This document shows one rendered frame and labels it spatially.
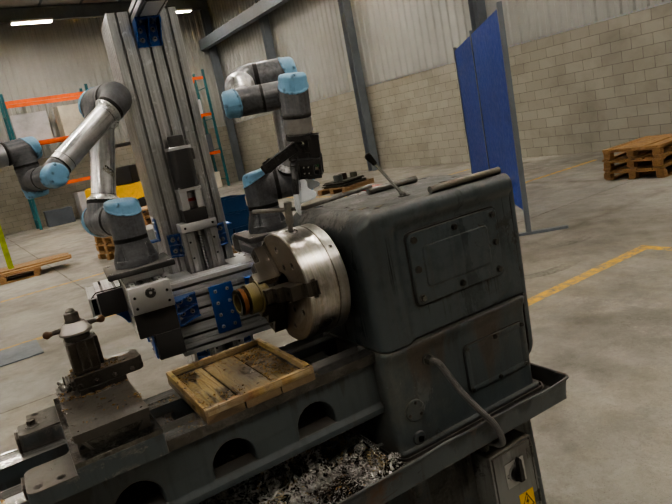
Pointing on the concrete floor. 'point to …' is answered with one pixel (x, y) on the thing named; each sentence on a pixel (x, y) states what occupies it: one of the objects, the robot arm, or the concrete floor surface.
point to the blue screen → (492, 107)
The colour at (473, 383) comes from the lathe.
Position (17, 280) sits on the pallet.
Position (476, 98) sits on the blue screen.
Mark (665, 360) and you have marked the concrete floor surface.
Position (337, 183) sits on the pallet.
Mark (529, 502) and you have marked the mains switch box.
